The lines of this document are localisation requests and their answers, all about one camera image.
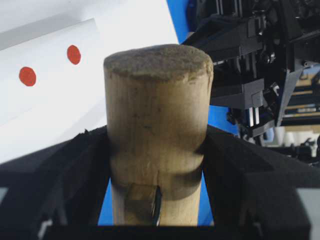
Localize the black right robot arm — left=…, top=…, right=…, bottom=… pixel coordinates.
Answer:
left=184, top=0, right=320, bottom=240

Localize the wooden mallet hammer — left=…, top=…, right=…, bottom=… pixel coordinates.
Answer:
left=103, top=44, right=214, bottom=226

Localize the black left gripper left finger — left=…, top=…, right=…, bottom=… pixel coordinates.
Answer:
left=0, top=124, right=113, bottom=240

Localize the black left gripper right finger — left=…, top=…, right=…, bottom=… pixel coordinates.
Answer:
left=199, top=124, right=320, bottom=240

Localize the raised white foam strip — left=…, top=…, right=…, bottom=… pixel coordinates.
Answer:
left=0, top=19, right=106, bottom=128

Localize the white foam board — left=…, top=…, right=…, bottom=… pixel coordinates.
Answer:
left=0, top=0, right=181, bottom=165

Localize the blue table mat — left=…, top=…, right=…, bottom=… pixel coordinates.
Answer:
left=98, top=0, right=238, bottom=226

